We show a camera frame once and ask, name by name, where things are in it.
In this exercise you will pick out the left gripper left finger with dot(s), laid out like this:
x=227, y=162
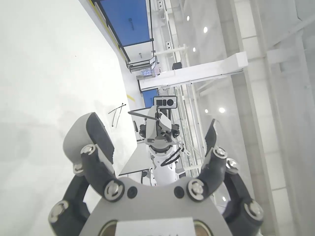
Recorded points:
x=75, y=138

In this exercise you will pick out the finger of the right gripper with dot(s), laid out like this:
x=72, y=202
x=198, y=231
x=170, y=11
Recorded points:
x=165, y=122
x=150, y=127

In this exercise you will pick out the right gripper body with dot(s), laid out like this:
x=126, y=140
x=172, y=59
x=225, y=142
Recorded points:
x=160, y=146

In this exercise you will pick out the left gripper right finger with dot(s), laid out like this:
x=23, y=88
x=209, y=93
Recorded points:
x=214, y=170

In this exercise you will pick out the thin black zip tie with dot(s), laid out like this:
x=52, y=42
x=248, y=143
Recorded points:
x=117, y=114
x=118, y=118
x=141, y=115
x=116, y=109

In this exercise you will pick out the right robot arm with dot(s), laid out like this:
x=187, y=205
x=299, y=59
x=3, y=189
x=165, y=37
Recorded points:
x=165, y=173

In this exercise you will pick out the grey desk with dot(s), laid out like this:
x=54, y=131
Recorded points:
x=137, y=163

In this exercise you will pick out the small blue partition panel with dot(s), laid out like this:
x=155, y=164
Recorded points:
x=150, y=98

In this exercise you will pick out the large blue partition panel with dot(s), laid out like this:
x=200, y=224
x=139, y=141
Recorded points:
x=128, y=18

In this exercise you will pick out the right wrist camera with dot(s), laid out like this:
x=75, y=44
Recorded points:
x=165, y=102

